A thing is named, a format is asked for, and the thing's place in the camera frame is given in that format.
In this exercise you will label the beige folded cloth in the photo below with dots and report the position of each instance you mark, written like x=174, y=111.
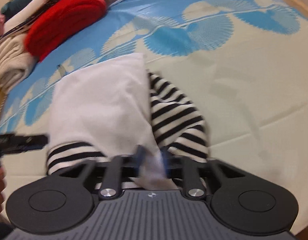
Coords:
x=11, y=60

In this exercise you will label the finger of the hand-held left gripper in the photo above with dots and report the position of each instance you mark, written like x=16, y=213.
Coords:
x=26, y=141

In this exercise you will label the white cloth with dark print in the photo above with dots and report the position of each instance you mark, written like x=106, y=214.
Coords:
x=26, y=15

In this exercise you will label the black white striped shirt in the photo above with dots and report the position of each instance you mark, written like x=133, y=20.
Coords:
x=101, y=105

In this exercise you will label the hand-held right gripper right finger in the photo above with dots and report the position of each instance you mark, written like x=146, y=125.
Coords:
x=164, y=161

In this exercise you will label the blue cream patterned mat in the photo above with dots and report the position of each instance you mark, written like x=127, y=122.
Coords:
x=243, y=85

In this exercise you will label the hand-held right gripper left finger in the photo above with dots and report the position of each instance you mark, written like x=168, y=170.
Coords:
x=141, y=160

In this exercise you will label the red folded cloth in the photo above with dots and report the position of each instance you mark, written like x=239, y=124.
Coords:
x=66, y=22

